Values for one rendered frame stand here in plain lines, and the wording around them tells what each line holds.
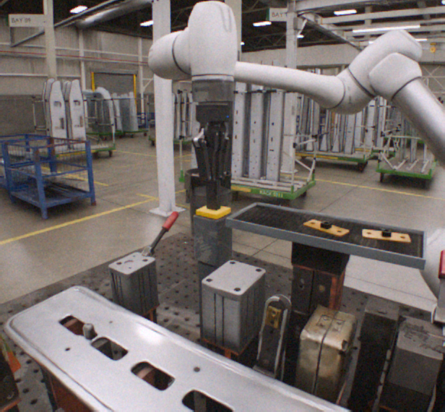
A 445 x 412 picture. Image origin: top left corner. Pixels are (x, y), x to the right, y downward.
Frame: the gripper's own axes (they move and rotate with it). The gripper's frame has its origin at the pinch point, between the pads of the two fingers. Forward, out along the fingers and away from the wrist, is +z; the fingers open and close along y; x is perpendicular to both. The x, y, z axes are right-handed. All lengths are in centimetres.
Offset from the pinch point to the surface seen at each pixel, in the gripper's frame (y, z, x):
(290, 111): -584, -11, -208
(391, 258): 6.9, 3.3, 39.3
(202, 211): 2.8, 3.5, -1.0
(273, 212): -3.6, 2.9, 13.5
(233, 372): 26.2, 19.0, 21.5
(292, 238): 6.9, 3.4, 22.1
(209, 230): 3.5, 7.4, 1.4
